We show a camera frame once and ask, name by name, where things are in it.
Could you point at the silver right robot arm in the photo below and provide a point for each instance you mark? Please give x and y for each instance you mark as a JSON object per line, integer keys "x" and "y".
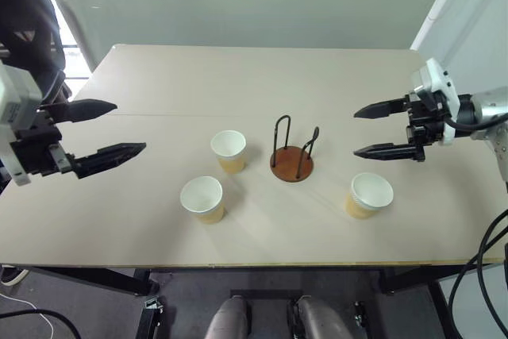
{"x": 492, "y": 110}

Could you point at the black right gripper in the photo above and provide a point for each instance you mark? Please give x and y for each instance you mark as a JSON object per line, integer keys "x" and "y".
{"x": 422, "y": 126}

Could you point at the tan paper cup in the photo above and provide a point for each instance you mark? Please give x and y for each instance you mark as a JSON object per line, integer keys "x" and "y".
{"x": 370, "y": 195}
{"x": 202, "y": 198}
{"x": 229, "y": 154}

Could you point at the grey rounded shape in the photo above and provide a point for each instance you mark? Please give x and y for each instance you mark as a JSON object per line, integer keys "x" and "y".
{"x": 228, "y": 320}
{"x": 322, "y": 321}

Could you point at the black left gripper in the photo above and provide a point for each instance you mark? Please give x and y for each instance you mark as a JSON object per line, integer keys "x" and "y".
{"x": 37, "y": 150}

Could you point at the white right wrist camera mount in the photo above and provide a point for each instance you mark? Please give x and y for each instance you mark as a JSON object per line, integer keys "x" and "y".
{"x": 433, "y": 77}

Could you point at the black shoe, white sole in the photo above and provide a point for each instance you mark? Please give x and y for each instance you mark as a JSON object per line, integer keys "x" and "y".
{"x": 11, "y": 275}

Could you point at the black table leg frame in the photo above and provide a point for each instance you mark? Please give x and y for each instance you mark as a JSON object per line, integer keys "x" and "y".
{"x": 103, "y": 280}
{"x": 416, "y": 277}

